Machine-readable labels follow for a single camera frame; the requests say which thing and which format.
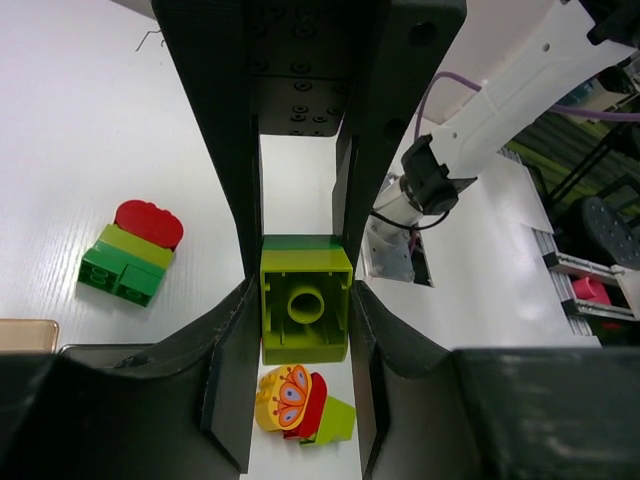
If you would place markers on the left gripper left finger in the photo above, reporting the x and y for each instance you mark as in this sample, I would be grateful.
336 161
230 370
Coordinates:
179 409

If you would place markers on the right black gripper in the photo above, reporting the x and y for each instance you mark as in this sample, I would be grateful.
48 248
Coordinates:
301 55

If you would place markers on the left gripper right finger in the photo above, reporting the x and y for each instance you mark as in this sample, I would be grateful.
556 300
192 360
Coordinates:
424 412

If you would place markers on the lime green lego brick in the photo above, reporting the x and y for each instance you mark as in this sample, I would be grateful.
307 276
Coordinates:
305 296
114 236

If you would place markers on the red round lego brick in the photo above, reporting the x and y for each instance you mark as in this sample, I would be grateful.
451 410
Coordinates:
149 222

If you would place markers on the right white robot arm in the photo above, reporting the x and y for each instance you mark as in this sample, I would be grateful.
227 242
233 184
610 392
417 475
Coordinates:
574 41

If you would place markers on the grey plastic container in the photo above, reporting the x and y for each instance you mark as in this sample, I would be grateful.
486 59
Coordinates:
101 355

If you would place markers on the dark green lego brick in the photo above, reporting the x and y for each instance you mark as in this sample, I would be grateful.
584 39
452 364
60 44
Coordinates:
120 274

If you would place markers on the orange plastic container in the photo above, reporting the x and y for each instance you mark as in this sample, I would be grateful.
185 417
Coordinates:
28 335

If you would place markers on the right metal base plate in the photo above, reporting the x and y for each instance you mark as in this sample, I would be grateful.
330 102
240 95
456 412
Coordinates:
391 250

